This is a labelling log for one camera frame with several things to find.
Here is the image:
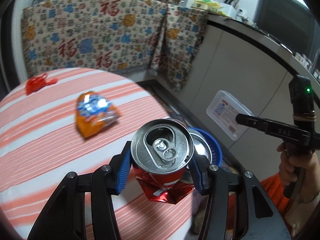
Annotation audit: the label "person right hand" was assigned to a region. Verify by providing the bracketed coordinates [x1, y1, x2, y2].
[276, 142, 320, 203]

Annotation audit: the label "red plastic bag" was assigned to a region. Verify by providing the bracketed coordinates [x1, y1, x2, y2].
[25, 73, 57, 95]

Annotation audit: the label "blue plastic trash basket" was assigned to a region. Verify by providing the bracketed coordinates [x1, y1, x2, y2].
[188, 127, 222, 166]

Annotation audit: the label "striped orange white tablecloth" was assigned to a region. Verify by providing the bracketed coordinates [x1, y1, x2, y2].
[1, 68, 192, 239]

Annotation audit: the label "yellow green cups set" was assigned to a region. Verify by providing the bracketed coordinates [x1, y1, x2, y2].
[191, 0, 223, 15]

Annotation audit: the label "white kitchen cabinets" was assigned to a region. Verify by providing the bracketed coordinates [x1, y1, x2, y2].
[179, 15, 320, 176]

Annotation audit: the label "colourful hexagon floor mat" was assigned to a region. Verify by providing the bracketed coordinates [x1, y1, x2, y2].
[138, 80, 242, 174]

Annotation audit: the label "crushed red soda can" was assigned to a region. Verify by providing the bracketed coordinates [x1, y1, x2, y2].
[130, 118, 195, 204]

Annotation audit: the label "white knife block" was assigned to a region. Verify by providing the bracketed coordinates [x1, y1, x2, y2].
[221, 0, 240, 20]

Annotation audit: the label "patterned fu character blanket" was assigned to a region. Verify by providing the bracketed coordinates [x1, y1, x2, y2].
[21, 0, 208, 90]

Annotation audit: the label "orange Fanta snack bag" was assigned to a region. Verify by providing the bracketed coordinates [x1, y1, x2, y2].
[75, 91, 121, 139]

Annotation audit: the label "clear Kuromi plastic box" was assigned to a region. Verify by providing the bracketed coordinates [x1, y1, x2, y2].
[206, 90, 253, 141]

